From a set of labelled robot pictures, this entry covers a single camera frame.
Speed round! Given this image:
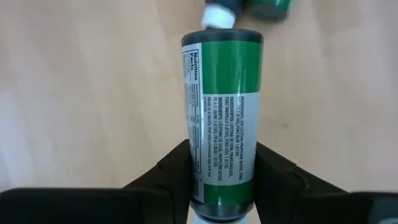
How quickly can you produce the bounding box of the purple-tipped food colouring bottle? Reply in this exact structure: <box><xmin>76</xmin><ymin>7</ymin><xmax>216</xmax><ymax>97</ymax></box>
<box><xmin>201</xmin><ymin>0</ymin><xmax>246</xmax><ymax>30</ymax></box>

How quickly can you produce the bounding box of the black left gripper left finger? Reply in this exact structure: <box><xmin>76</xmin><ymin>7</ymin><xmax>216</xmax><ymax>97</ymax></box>
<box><xmin>0</xmin><ymin>139</ymin><xmax>192</xmax><ymax>224</ymax></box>

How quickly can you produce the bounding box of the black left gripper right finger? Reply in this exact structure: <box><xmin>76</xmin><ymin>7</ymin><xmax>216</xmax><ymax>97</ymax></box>
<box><xmin>254</xmin><ymin>142</ymin><xmax>398</xmax><ymax>224</ymax></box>

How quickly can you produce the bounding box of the green-labelled food colouring bottle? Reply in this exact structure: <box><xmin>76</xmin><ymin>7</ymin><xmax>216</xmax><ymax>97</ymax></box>
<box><xmin>244</xmin><ymin>0</ymin><xmax>293</xmax><ymax>22</ymax></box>

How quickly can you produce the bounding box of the green-tipped food colouring bottle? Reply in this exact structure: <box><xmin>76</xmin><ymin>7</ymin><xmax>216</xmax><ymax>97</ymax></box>
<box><xmin>181</xmin><ymin>28</ymin><xmax>264</xmax><ymax>224</ymax></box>

